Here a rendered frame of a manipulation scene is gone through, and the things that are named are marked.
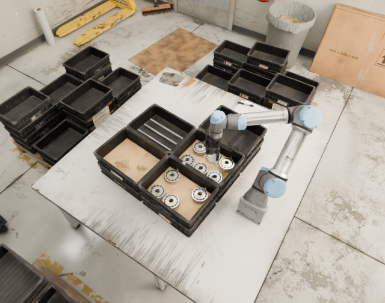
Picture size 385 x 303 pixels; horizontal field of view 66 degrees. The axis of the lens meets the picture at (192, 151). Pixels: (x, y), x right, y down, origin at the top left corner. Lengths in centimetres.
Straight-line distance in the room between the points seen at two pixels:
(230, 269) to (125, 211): 74
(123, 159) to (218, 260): 89
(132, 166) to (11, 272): 100
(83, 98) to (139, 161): 124
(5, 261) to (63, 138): 124
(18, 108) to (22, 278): 161
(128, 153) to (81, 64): 167
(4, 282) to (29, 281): 15
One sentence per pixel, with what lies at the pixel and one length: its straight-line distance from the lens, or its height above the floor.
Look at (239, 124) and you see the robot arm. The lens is 160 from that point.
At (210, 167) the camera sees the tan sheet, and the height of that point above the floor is 83.
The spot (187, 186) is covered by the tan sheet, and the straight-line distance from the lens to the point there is 191.
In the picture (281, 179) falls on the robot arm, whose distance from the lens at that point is 169.
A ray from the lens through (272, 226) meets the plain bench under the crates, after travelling 200.
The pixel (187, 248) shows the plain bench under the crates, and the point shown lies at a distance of 188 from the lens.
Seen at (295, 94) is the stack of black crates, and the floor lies 49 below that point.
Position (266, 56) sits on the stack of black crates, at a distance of 359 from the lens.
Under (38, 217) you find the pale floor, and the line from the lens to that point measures 303.
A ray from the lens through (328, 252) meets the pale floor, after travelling 286.
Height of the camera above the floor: 247
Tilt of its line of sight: 52 degrees down
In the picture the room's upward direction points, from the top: 2 degrees clockwise
